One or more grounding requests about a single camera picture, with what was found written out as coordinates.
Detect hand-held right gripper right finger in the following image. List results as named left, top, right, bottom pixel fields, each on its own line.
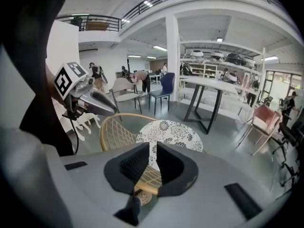
left=156, top=141, right=199, bottom=197

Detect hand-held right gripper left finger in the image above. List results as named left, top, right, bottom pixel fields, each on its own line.
left=104, top=142, right=151, bottom=195

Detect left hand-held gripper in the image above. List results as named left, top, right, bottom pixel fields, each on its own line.
left=54, top=61, right=118, bottom=121

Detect golden wire chair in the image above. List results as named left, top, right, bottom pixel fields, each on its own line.
left=99, top=113, right=167, bottom=197

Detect blue dining chair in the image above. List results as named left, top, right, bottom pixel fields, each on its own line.
left=148, top=72, right=176, bottom=115

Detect black office chair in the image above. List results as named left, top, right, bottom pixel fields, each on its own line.
left=271, top=120, right=304, bottom=188

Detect white animal figure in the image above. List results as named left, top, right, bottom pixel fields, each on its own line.
left=70, top=112, right=102, bottom=142

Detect beige armchair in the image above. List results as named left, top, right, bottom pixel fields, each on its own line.
left=110, top=77, right=143, bottom=122

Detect floral round table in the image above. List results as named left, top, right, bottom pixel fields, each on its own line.
left=135, top=119, right=205, bottom=172

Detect person's black shirt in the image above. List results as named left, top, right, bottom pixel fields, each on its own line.
left=19, top=15, right=75, bottom=157

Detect potted green plant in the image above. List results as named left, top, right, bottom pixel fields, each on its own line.
left=70, top=16, right=84, bottom=31

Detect grey table black legs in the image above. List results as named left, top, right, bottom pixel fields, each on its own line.
left=181, top=76, right=239, bottom=135

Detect pink armchair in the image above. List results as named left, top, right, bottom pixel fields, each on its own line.
left=234, top=103, right=283, bottom=157

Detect black balcony railing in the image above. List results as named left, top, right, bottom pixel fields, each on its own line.
left=55, top=0, right=285, bottom=32

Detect white round pod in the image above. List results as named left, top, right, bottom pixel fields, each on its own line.
left=209, top=51, right=226, bottom=63
left=241, top=56, right=257, bottom=69
left=224, top=72, right=238, bottom=83
left=190, top=49, right=205, bottom=63

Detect white shelf rack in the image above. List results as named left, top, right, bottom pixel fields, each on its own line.
left=177, top=40, right=266, bottom=120

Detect black round pod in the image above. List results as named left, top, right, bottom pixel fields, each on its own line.
left=225, top=53, right=243, bottom=65

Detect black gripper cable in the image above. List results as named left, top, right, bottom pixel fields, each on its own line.
left=61, top=114, right=79, bottom=154

